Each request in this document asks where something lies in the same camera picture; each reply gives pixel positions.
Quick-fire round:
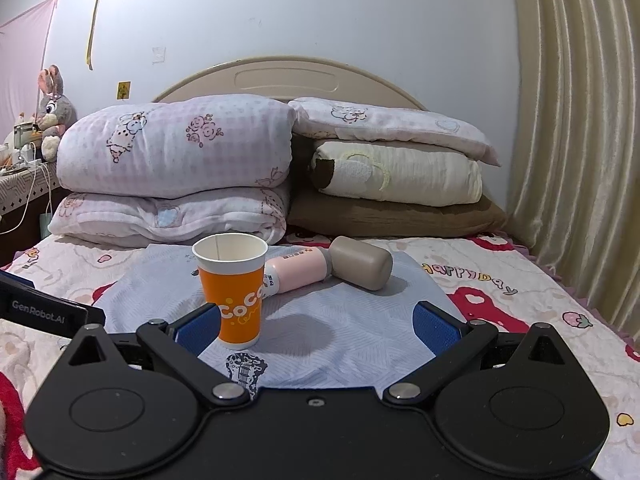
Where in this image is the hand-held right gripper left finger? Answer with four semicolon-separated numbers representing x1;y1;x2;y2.
67;303;250;407

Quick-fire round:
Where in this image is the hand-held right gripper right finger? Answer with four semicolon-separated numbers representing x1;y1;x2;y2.
382;301;572;407

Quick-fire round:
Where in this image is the orange and white paper cup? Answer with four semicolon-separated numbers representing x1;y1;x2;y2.
192;233;269;352

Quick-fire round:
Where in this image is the light blue printed cloth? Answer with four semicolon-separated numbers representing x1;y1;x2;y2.
92;244;471;391

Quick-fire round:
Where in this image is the pink bottle with beige cap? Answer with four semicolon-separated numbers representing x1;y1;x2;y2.
262;235;394;295

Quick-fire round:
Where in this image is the thin pink checkered folded quilt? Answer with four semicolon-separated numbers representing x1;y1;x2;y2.
48;182;292;249

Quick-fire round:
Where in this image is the nightstand with lace cover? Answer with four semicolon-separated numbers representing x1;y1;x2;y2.
0;162;63;261

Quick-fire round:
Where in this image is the cream and brown pillow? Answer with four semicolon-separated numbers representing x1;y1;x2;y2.
308;141;484;206

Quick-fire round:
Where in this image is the large pink checkered folded quilt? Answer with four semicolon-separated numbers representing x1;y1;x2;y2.
56;98;296;200

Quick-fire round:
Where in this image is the grey plush rabbit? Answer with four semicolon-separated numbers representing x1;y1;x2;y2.
34;65;78;162

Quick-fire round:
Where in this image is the pink printed pillow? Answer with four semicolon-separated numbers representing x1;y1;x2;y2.
288;97;502;167

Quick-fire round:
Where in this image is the cream pleated curtain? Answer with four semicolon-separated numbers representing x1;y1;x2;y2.
505;0;640;333

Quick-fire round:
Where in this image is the pink hanging cloth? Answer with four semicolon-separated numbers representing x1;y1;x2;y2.
0;0;58;126

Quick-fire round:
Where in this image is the beige bed headboard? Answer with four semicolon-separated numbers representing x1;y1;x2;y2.
151;55;427;111

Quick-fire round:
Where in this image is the yellow tape strip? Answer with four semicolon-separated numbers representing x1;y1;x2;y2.
55;0;113;71

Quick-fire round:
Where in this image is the white cable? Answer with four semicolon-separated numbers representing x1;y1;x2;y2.
0;142;55;235

